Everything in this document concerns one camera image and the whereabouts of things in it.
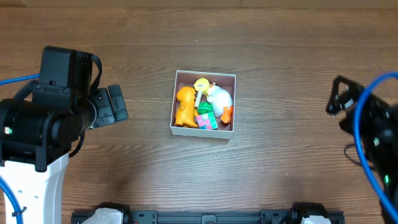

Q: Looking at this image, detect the orange dinosaur toy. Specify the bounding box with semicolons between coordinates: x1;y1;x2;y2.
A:
175;86;198;128

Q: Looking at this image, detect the yellow wooden rattle drum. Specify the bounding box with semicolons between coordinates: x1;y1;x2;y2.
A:
194;78;210;108

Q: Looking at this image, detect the green round plastic toy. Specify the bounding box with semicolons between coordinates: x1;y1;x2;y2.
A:
197;101;213;114

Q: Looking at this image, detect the colourful puzzle cube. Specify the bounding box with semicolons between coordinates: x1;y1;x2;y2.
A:
196;112;218;130

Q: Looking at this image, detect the white plush duck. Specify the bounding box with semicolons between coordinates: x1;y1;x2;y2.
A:
206;83;233;124

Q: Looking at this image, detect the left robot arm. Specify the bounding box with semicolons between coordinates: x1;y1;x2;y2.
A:
1;81;128;223

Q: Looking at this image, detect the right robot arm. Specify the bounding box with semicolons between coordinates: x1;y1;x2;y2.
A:
326;72;397;223

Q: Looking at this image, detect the white box pink interior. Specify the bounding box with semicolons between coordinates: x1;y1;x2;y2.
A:
170;70;236;139

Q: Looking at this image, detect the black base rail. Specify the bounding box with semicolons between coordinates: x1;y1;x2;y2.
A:
71;202;345;224

